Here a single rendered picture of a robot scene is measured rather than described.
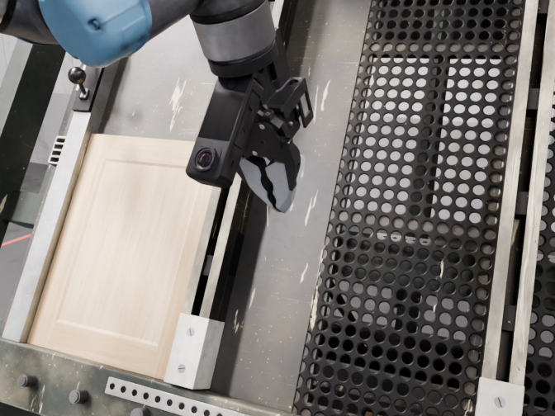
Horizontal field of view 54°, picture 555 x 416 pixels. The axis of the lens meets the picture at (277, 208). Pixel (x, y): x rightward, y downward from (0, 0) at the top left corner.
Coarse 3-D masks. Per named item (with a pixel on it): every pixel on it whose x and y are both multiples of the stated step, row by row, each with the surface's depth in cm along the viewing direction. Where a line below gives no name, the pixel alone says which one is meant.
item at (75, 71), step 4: (72, 68) 116; (76, 68) 116; (80, 68) 116; (68, 72) 116; (72, 72) 115; (76, 72) 115; (80, 72) 116; (84, 72) 117; (68, 76) 116; (72, 76) 115; (76, 76) 115; (80, 76) 116; (84, 76) 117; (72, 80) 116; (76, 80) 116; (80, 80) 116; (84, 80) 117; (80, 84) 120; (80, 88) 123; (84, 88) 124; (80, 92) 126; (84, 92) 125; (88, 92) 127; (80, 96) 126; (84, 96) 126
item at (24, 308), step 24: (96, 96) 127; (72, 120) 127; (96, 120) 128; (72, 144) 125; (72, 168) 123; (72, 192) 123; (48, 216) 121; (48, 240) 119; (48, 264) 119; (24, 288) 118; (24, 312) 116; (24, 336) 115
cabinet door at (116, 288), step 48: (96, 144) 126; (144, 144) 121; (192, 144) 117; (96, 192) 122; (144, 192) 118; (192, 192) 114; (96, 240) 118; (144, 240) 114; (192, 240) 110; (48, 288) 118; (96, 288) 114; (144, 288) 111; (48, 336) 115; (96, 336) 111; (144, 336) 108
